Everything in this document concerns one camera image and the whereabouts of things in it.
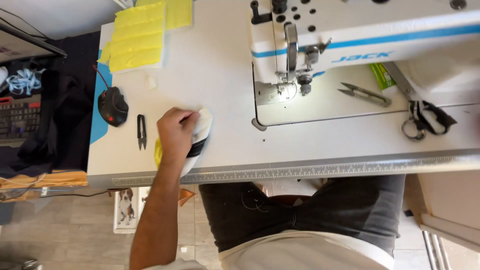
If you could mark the person's left hand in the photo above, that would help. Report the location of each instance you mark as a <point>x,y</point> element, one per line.
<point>174,135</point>

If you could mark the person's left fingers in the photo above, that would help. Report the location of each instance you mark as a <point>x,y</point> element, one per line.
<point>189,115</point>

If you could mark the white fabric piece black band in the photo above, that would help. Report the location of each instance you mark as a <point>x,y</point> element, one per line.
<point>200,129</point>

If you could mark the black thread snips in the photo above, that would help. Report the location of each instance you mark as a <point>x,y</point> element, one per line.
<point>141,132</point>

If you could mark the small white fabric scrap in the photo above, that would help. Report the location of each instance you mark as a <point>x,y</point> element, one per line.
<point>150,82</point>

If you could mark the black computer mouse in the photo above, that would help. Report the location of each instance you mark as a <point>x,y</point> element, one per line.
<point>112,107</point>

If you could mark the brown leather scrap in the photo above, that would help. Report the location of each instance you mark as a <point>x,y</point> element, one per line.
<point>186,196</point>

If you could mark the blue mouse pad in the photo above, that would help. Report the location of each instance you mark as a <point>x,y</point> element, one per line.
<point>98,112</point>

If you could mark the stack of yellow fabric pieces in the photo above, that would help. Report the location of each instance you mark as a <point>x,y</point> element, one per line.
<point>137,37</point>

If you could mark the yellow fabric sheet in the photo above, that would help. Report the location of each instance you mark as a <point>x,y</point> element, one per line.
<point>179,13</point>

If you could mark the white box with dog print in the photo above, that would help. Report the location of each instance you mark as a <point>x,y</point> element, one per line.
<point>126,210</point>

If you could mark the metal ruler strip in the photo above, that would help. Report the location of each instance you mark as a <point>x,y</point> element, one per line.
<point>300,170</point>

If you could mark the black cloth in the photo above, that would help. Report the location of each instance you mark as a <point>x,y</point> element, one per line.
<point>62,112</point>

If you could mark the person's dark grey trousers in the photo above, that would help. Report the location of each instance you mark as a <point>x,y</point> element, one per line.
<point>300,210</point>

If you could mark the wooden board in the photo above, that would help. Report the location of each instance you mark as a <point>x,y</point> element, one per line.
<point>41,180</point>

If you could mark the light blue ribbon bundle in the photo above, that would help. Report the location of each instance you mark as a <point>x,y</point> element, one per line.
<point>23,80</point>

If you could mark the black keyboard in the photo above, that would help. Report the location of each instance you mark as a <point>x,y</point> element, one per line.
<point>19,117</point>

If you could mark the person's white shirt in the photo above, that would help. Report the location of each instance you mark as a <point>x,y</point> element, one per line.
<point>300,253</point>

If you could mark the silver thread snips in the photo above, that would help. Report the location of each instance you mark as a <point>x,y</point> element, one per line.
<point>365,94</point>

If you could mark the computer monitor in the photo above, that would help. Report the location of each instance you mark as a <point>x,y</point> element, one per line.
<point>26,41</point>

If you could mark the white industrial sewing machine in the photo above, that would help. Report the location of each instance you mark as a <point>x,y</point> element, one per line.
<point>360,33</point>

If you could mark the green packet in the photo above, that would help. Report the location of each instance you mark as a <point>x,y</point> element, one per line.
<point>381,76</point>

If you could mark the white cabinet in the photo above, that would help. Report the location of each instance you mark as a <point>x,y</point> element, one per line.
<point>450,210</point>

